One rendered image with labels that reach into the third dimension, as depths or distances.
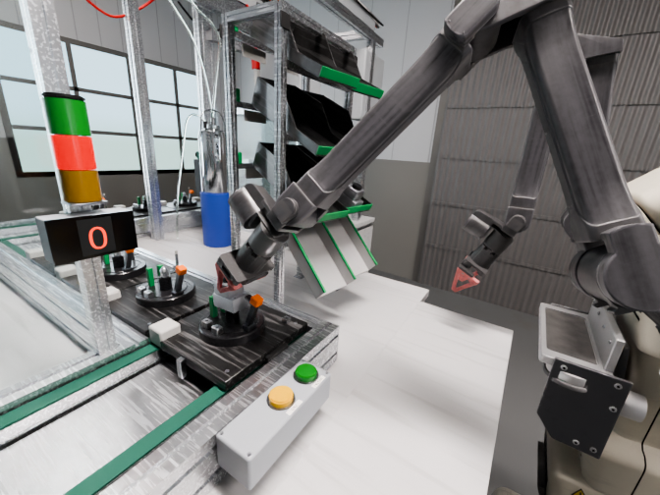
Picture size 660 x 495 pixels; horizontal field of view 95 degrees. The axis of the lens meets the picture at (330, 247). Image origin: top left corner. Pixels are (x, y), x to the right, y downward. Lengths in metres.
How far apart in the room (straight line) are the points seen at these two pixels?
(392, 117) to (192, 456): 0.56
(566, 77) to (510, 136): 2.69
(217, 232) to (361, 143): 1.20
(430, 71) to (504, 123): 2.72
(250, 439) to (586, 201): 0.55
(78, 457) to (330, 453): 0.38
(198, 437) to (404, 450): 0.35
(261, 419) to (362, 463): 0.20
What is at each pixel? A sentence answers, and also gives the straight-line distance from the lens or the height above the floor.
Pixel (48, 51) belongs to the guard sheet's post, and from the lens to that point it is 0.66.
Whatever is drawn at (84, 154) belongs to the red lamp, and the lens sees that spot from 0.61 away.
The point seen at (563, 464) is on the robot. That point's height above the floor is 0.80.
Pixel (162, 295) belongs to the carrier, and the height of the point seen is 0.99.
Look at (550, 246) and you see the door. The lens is 3.27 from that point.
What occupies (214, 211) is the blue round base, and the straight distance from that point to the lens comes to 1.58.
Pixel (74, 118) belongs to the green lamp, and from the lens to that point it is 0.61.
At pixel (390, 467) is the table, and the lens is 0.64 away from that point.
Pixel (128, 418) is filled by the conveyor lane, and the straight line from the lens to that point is 0.67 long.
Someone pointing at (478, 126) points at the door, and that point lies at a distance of 3.25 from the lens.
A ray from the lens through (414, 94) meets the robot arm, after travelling 0.51.
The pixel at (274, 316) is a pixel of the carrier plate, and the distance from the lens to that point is 0.76.
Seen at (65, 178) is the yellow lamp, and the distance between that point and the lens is 0.62.
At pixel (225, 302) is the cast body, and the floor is 1.05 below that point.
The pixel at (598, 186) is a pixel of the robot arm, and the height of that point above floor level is 1.34.
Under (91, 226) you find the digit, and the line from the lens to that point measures 0.62.
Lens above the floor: 1.36
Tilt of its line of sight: 18 degrees down
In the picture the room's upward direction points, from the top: 4 degrees clockwise
